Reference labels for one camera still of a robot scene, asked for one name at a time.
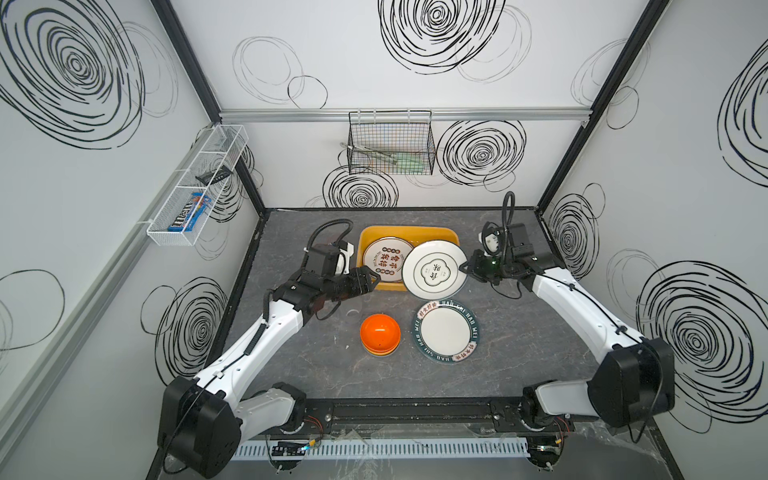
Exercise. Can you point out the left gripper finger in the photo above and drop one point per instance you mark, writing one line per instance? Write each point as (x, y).
(366, 275)
(363, 286)

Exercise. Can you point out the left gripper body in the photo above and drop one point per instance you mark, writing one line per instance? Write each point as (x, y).
(357, 283)

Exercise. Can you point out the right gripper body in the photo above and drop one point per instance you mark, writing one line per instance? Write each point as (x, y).
(480, 267)

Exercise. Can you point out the red text white plate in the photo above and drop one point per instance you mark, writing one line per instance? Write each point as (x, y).
(386, 256)

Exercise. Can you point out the green clover white plate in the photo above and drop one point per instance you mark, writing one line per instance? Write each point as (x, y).
(431, 271)

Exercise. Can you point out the green rim text plate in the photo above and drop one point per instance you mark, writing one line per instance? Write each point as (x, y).
(446, 331)

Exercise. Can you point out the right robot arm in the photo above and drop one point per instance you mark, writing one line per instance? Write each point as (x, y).
(634, 379)

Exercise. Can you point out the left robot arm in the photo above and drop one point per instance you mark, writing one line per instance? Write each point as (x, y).
(205, 418)

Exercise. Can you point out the yellow plastic bin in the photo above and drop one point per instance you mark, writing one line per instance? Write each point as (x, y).
(413, 235)

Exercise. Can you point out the yellow bowl under orange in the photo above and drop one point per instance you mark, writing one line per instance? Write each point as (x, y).
(380, 353)

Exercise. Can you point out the green utensil in basket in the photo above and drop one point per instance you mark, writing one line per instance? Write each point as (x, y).
(396, 160)

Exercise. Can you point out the black remote in shelf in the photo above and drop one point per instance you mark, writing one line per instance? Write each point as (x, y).
(214, 176)

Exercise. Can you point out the blue candy packet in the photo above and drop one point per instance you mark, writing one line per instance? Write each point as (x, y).
(186, 219)

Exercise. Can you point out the black wire basket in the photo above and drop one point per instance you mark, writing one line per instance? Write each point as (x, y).
(408, 131)

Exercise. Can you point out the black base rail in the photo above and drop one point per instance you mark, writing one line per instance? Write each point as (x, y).
(420, 414)

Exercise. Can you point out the white slotted cable duct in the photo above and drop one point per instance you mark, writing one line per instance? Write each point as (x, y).
(352, 449)

